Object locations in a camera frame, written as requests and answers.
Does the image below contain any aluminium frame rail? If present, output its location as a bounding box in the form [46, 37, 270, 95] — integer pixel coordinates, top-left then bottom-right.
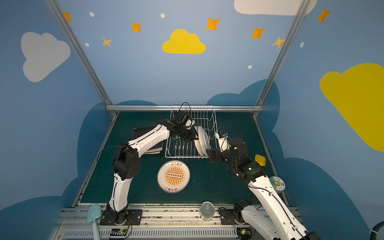
[106, 105, 263, 112]

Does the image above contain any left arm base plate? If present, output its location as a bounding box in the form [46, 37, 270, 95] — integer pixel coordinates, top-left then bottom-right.
[100, 209, 143, 226]

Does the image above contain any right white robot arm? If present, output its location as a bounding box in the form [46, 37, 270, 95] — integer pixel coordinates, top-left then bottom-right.
[206, 138, 320, 240]

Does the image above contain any circuit board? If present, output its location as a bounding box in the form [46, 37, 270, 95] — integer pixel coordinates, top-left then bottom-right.
[109, 229, 128, 240]
[236, 228, 253, 240]

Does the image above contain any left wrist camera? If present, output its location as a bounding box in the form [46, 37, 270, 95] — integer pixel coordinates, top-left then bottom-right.
[185, 119, 195, 128]

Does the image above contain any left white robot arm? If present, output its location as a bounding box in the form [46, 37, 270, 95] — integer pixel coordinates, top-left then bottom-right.
[107, 110, 197, 215]

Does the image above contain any right circuit board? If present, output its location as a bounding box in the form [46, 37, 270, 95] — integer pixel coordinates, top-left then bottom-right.
[236, 228, 253, 240]

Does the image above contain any black square plate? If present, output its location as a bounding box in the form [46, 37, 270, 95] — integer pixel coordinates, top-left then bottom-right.
[132, 125, 163, 150]

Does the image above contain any yellow handled brush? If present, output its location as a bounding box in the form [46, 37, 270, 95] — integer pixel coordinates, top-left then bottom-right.
[255, 155, 267, 167]

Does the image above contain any left circuit board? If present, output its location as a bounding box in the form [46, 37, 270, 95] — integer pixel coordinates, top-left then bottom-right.
[109, 229, 128, 240]

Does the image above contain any white round plate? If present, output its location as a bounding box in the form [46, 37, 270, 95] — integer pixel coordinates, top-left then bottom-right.
[194, 126, 205, 156]
[198, 126, 210, 156]
[157, 160, 191, 194]

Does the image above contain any white wire dish rack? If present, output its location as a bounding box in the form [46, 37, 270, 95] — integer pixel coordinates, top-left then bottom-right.
[165, 108, 219, 159]

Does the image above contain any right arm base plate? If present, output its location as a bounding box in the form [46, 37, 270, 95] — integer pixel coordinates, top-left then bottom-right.
[218, 206, 256, 225]

